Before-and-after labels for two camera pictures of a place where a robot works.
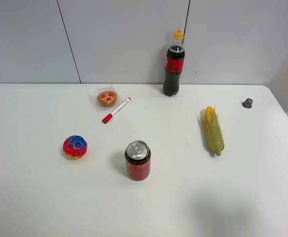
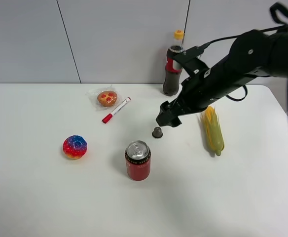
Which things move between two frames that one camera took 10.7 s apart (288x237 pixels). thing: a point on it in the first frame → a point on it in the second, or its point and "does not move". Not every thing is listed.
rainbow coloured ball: (75, 146) does not move
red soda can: (137, 156) does not move
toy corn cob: (213, 130) does not move
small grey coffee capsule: (248, 103) → (157, 133)
